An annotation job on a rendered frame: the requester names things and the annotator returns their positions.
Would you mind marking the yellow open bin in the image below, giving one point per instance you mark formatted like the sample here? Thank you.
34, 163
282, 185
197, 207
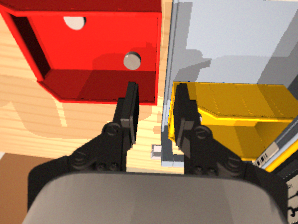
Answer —
223, 104

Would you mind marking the red bin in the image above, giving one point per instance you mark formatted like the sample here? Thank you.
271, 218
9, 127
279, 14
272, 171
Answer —
86, 65

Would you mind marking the dark grey metal shelf frame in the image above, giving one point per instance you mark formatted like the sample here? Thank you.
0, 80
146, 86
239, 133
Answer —
231, 41

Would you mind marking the yellow long thin bar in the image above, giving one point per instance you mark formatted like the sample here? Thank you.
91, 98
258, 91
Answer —
292, 148

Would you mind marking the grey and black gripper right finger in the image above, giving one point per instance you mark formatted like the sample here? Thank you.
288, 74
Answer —
203, 155

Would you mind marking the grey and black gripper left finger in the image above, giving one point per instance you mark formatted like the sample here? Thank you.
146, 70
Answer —
104, 151

